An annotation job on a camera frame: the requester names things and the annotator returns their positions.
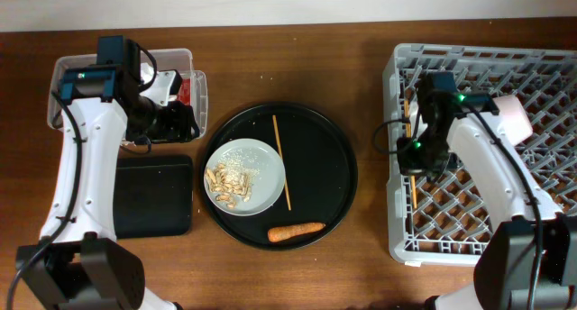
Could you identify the black rectangular tray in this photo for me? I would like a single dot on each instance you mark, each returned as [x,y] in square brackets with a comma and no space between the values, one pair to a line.
[153,196]

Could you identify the orange carrot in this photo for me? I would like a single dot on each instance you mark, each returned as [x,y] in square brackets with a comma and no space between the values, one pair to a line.
[280,234]

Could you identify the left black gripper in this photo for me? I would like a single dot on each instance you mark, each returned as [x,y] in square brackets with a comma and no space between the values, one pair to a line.
[179,127]

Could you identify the grey dishwasher rack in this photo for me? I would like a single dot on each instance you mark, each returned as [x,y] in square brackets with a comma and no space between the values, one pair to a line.
[445,223]

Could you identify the rice grains pile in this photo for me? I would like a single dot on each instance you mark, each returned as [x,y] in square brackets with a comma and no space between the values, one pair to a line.
[238,163]

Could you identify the round black serving tray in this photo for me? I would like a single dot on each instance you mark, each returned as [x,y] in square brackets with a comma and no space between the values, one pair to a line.
[320,166]

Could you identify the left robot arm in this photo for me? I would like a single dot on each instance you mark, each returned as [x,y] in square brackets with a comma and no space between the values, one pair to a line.
[100,102]

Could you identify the grey round plate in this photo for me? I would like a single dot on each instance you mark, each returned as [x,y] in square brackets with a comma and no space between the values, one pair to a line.
[267,187]

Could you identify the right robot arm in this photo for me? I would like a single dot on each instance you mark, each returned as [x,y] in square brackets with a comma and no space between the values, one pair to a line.
[530,261]

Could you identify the red snack wrapper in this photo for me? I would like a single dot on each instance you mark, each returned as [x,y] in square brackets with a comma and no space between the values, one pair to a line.
[184,94]

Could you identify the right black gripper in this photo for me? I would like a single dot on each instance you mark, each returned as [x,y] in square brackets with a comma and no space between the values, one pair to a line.
[407,160]

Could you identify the clear plastic bin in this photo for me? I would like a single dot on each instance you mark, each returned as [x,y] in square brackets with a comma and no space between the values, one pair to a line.
[198,107]

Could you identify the peanut shells pile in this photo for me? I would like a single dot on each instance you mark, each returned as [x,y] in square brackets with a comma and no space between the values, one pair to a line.
[230,185]

